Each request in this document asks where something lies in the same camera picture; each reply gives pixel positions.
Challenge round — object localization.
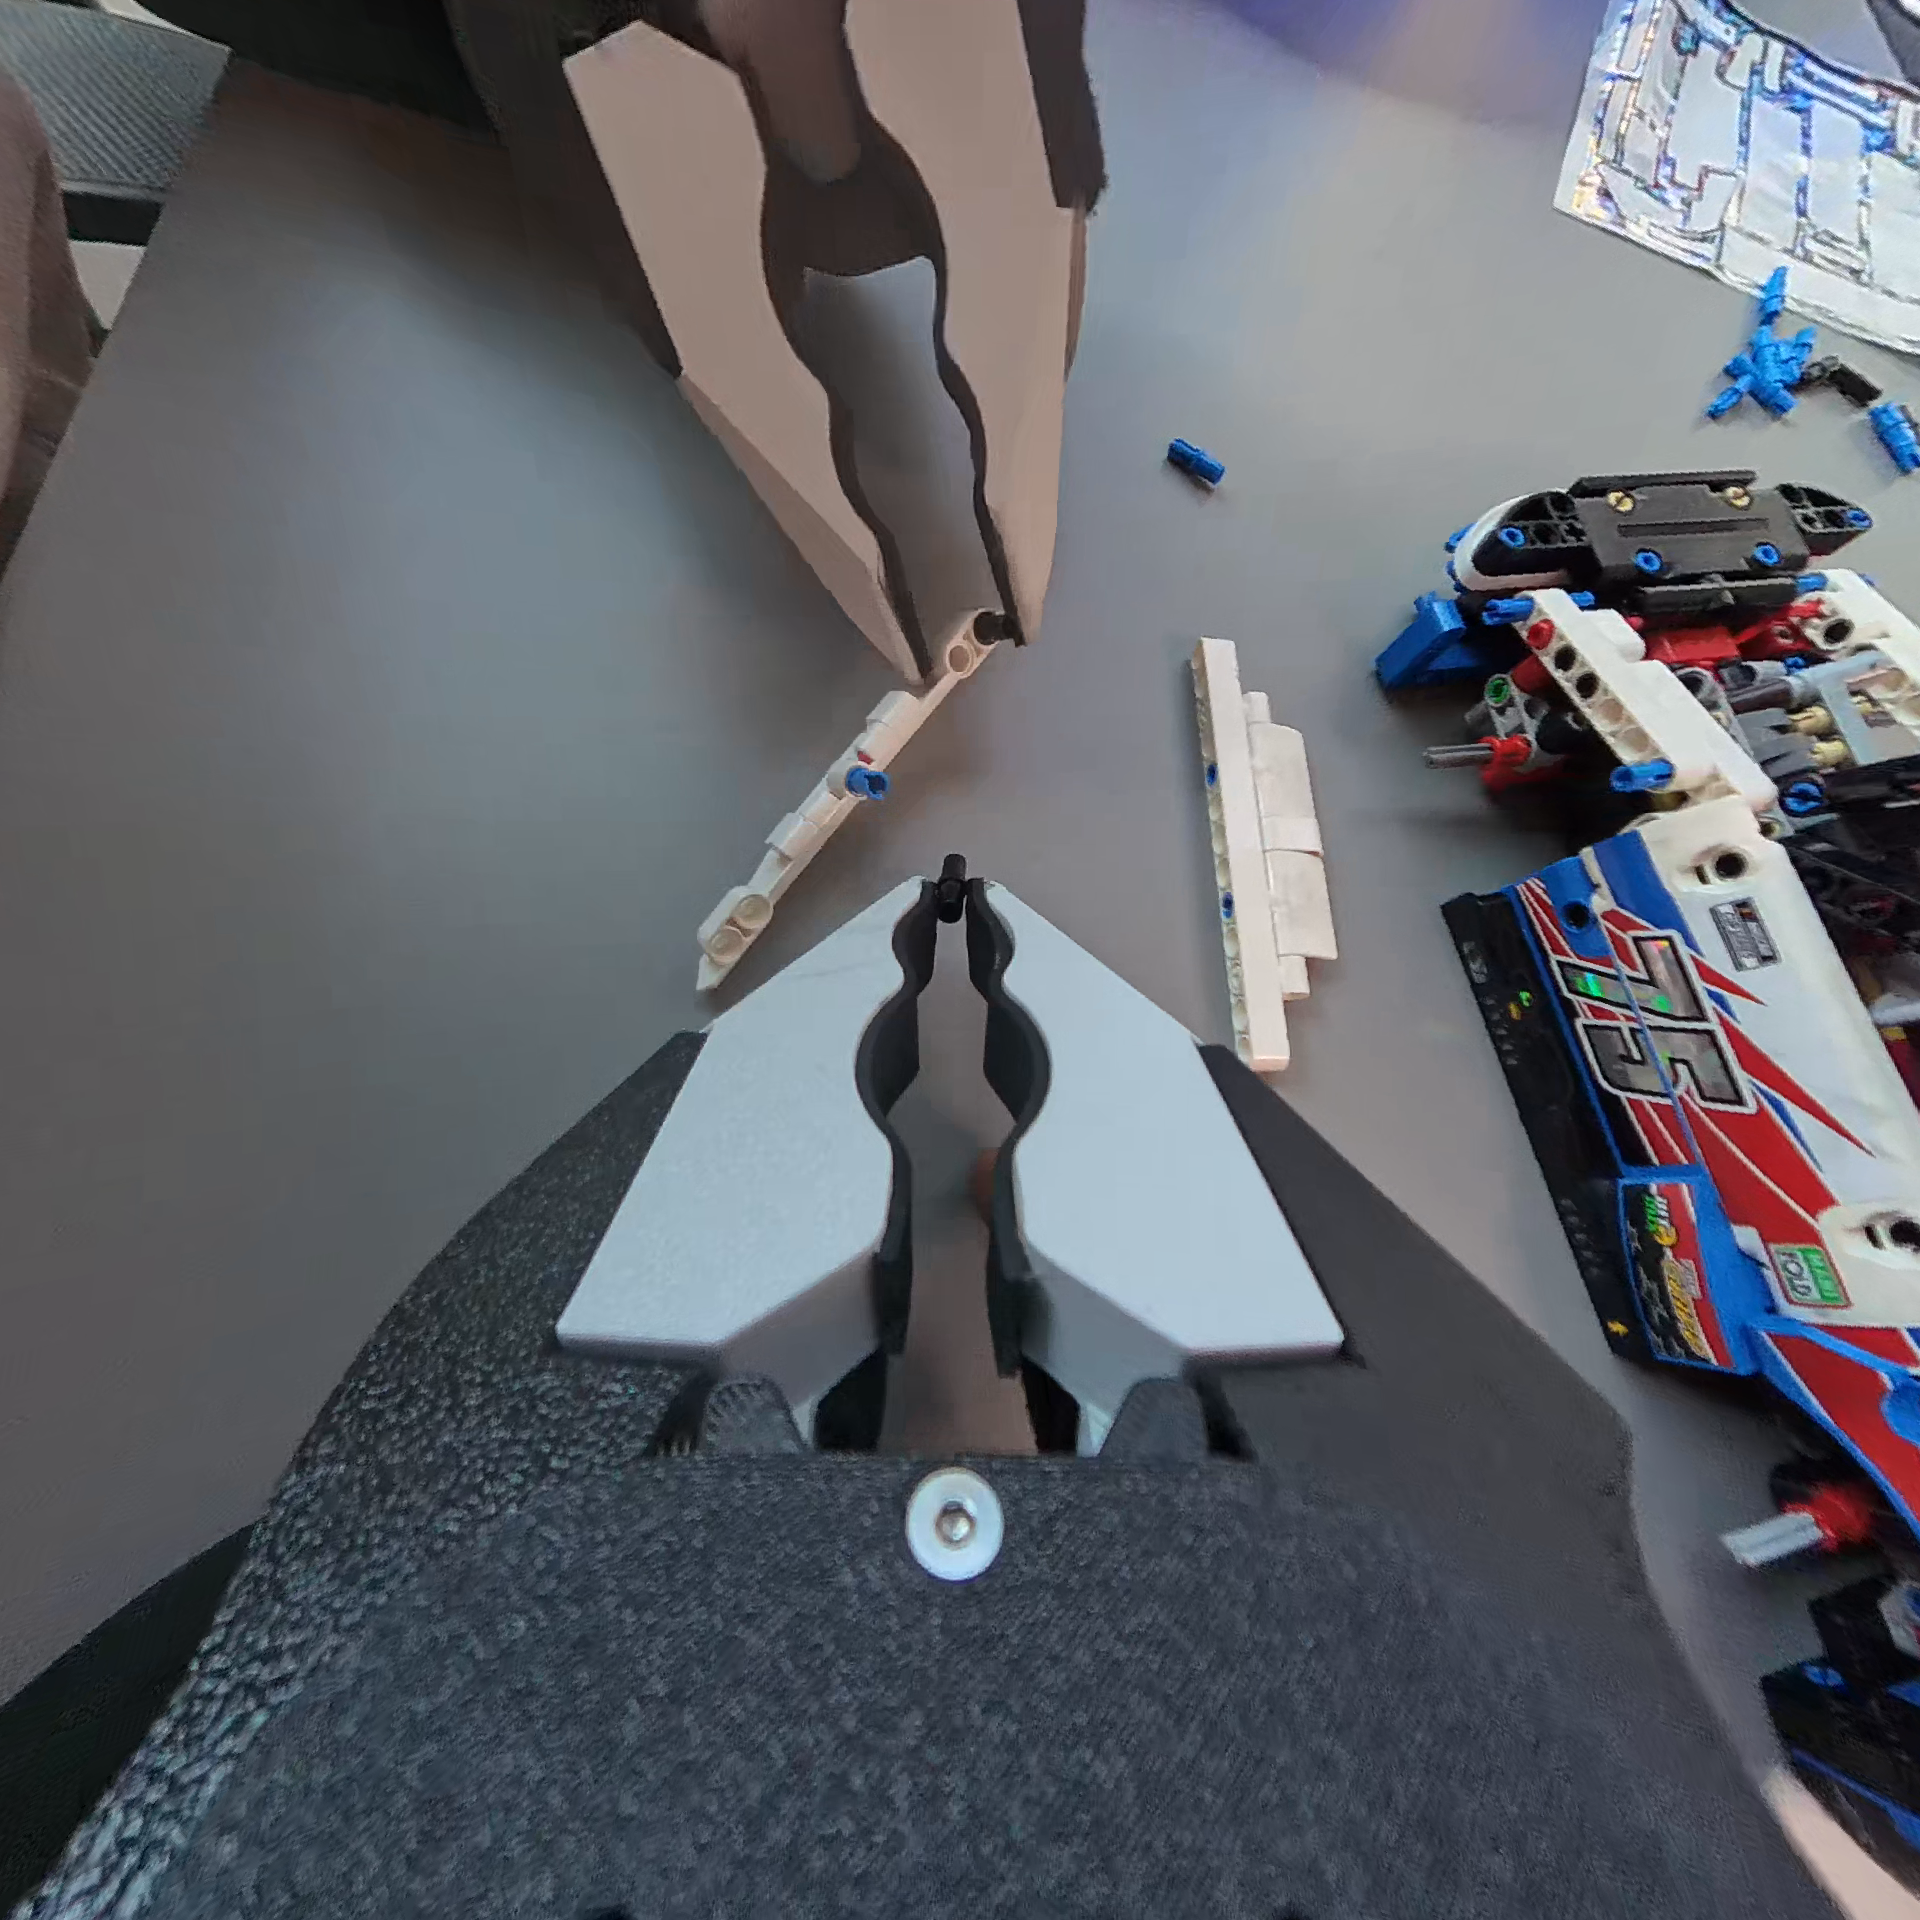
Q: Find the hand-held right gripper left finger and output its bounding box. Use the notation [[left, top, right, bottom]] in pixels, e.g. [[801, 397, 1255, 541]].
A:
[[555, 874, 954, 1451]]

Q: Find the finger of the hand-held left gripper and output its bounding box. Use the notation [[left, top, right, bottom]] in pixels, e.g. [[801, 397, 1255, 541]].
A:
[[568, 7, 941, 688], [849, 0, 1077, 649]]

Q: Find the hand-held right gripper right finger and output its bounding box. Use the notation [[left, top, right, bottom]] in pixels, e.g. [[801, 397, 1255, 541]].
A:
[[960, 874, 1347, 1451]]

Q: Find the white toy wing panel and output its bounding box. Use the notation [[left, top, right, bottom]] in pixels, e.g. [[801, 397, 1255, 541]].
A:
[[696, 608, 1003, 994]]

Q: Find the white toy beam with tiles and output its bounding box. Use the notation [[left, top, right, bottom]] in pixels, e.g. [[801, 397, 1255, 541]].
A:
[[1192, 636, 1341, 1076]]

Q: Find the blue red white toy car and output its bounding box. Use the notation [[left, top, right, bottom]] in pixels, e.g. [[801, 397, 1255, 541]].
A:
[[1373, 469, 1920, 1920]]

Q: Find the dark mesh chair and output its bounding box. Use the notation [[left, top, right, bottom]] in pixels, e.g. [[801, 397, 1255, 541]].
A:
[[0, 0, 231, 250]]

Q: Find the person's brown clothing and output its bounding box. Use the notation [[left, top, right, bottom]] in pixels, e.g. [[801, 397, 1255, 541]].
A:
[[0, 75, 102, 579]]

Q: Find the pile of blue toy pins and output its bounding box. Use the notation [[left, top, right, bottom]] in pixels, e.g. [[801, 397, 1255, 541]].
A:
[[1705, 268, 1825, 423]]

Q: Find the dark cloth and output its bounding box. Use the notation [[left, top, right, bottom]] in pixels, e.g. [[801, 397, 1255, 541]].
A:
[[0, 1528, 256, 1869]]

